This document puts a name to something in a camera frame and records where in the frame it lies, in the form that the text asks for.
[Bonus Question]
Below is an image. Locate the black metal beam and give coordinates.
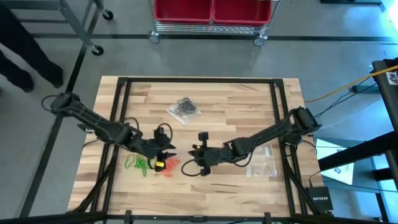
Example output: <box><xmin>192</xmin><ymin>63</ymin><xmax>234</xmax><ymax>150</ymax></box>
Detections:
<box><xmin>317</xmin><ymin>132</ymin><xmax>398</xmax><ymax>171</ymax></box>

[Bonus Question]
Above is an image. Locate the white printed sticker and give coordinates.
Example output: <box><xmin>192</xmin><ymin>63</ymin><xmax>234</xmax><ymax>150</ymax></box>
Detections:
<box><xmin>385</xmin><ymin>70</ymin><xmax>398</xmax><ymax>86</ymax></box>

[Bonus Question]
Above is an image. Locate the red plastic bin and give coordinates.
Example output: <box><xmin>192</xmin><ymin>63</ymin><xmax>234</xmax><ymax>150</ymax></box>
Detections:
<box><xmin>213</xmin><ymin>0</ymin><xmax>274</xmax><ymax>26</ymax></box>
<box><xmin>154</xmin><ymin>0</ymin><xmax>215</xmax><ymax>25</ymax></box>

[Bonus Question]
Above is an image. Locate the chrome wire shelving cart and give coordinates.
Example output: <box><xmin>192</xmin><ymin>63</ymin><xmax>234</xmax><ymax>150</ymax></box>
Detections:
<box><xmin>147</xmin><ymin>0</ymin><xmax>282</xmax><ymax>47</ymax></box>

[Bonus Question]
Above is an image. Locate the black rubber bands heap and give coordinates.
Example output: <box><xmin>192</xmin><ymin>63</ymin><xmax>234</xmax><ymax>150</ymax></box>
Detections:
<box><xmin>174</xmin><ymin>97</ymin><xmax>197</xmax><ymax>115</ymax></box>

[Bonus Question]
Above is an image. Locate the black desk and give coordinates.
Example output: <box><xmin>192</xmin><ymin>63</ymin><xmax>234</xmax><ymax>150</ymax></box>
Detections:
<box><xmin>371</xmin><ymin>57</ymin><xmax>398</xmax><ymax>187</ymax></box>

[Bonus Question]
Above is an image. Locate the black Netgear network switch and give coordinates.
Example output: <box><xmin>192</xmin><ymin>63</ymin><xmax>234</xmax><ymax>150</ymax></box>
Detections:
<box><xmin>306</xmin><ymin>185</ymin><xmax>334</xmax><ymax>212</ymax></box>

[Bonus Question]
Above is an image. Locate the grey metal rolling stand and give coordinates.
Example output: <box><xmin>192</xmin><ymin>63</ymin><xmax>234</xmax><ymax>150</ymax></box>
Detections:
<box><xmin>0</xmin><ymin>0</ymin><xmax>114</xmax><ymax>57</ymax></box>

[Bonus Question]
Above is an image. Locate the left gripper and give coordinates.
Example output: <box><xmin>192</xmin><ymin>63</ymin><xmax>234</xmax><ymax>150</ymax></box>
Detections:
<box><xmin>136</xmin><ymin>138</ymin><xmax>178</xmax><ymax>172</ymax></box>

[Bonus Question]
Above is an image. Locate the yellow extension cable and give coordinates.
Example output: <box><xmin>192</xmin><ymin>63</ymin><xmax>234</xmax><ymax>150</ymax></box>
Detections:
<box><xmin>303</xmin><ymin>64</ymin><xmax>398</xmax><ymax>104</ymax></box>

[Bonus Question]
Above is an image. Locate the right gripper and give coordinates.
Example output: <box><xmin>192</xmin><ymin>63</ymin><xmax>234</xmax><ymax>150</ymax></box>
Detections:
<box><xmin>188</xmin><ymin>144</ymin><xmax>241</xmax><ymax>177</ymax></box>

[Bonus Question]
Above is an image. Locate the person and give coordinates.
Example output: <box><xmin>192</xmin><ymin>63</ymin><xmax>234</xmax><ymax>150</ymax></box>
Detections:
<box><xmin>0</xmin><ymin>2</ymin><xmax>65</xmax><ymax>94</ymax></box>

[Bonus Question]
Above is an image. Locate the black power cable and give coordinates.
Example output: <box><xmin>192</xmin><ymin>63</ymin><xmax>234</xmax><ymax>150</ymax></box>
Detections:
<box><xmin>313</xmin><ymin>82</ymin><xmax>383</xmax><ymax>121</ymax></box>

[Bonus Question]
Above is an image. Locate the white paper sheet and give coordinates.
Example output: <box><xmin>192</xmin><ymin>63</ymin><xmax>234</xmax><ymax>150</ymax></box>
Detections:
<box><xmin>314</xmin><ymin>138</ymin><xmax>355</xmax><ymax>186</ymax></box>

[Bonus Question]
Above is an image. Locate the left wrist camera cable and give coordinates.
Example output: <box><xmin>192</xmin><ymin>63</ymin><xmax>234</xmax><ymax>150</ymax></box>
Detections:
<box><xmin>119</xmin><ymin>116</ymin><xmax>174</xmax><ymax>141</ymax></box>

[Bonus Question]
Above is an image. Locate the person's black shoe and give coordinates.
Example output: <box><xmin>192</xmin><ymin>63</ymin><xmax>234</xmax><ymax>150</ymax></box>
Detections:
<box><xmin>48</xmin><ymin>63</ymin><xmax>65</xmax><ymax>89</ymax></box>
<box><xmin>14</xmin><ymin>73</ymin><xmax>35</xmax><ymax>93</ymax></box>

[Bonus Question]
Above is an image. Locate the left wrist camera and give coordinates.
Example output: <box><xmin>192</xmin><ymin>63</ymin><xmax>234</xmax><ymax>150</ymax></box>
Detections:
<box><xmin>154</xmin><ymin>126</ymin><xmax>166</xmax><ymax>141</ymax></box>

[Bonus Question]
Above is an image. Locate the orange rubber bands heap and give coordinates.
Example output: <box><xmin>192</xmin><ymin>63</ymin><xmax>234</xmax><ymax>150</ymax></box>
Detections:
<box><xmin>155</xmin><ymin>157</ymin><xmax>181</xmax><ymax>178</ymax></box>

